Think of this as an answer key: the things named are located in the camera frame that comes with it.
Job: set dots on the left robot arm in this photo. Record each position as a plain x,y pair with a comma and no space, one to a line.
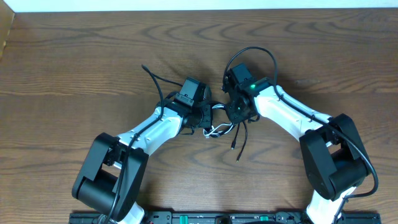
112,172

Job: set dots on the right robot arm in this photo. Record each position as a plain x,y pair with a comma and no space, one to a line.
334,157

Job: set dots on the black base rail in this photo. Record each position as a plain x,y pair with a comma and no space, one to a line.
278,217

